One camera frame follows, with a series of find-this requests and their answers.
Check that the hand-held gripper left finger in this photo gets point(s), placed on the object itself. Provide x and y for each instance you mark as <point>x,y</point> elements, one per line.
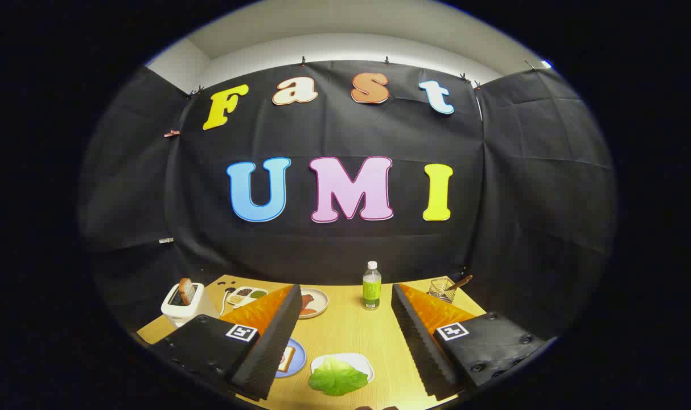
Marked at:
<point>277,336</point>

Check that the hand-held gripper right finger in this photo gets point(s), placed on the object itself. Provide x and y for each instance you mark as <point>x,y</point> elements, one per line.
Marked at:
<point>416,341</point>

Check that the green lettuce leaf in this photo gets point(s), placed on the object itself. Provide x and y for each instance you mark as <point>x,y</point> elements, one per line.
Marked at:
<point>337,378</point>

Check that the toasted bread slice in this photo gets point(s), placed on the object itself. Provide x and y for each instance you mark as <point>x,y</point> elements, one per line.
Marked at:
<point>186,290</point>

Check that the white bread slice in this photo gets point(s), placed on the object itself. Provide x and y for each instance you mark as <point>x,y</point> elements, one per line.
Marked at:
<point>287,359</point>

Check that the blue round plate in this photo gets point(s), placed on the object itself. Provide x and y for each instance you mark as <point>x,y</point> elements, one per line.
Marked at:
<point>297,364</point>

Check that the brown meat patty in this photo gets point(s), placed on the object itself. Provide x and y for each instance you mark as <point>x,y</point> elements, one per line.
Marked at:
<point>307,303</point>

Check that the white divided bean tray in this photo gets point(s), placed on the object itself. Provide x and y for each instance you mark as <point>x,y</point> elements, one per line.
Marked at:
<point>247,295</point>

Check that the beige round plate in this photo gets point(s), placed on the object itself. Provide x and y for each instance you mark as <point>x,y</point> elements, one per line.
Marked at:
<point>319,302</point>

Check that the white flat plate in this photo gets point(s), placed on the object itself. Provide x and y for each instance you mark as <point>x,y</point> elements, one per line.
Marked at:
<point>363,364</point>

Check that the green label plastic bottle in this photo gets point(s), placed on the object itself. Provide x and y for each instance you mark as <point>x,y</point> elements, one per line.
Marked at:
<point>371,290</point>

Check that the wooden spoon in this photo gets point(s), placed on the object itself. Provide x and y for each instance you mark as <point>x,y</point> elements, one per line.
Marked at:
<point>460,282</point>

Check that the white toaster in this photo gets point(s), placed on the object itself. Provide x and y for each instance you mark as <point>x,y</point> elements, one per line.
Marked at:
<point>194,310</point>

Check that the black backdrop cloth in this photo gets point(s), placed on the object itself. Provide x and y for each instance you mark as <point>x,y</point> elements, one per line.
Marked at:
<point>334,131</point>

